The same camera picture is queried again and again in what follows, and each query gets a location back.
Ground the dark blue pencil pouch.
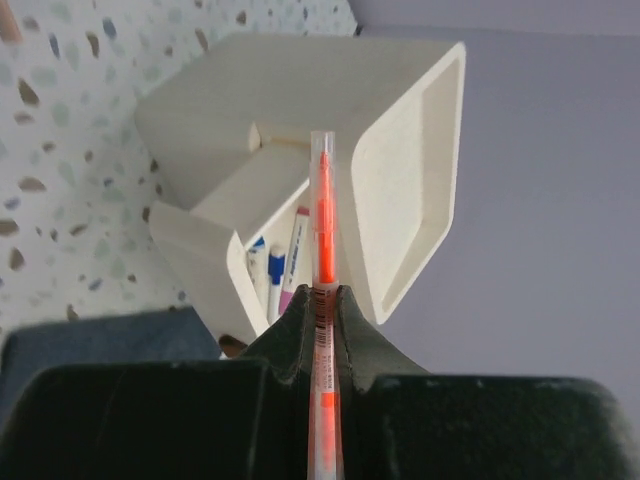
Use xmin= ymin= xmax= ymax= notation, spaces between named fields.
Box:
xmin=1 ymin=308 xmax=221 ymax=410

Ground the cream drawer organizer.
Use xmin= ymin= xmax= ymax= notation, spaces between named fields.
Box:
xmin=134 ymin=33 xmax=466 ymax=343

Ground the orange marker pen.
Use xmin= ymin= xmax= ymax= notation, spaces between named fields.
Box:
xmin=307 ymin=131 xmax=344 ymax=479

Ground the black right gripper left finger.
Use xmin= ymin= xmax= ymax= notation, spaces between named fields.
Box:
xmin=1 ymin=286 xmax=313 ymax=479

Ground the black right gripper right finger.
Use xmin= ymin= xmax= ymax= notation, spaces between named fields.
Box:
xmin=337 ymin=286 xmax=639 ymax=479

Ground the blue-capped white marker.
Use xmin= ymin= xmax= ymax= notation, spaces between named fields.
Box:
xmin=267 ymin=243 xmax=286 ymax=324

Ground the small blue-tipped pen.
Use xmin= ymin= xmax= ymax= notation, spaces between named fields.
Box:
xmin=246 ymin=237 xmax=266 ymax=287

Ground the pink-capped white marker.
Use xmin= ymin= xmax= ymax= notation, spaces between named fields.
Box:
xmin=278 ymin=206 xmax=310 ymax=315

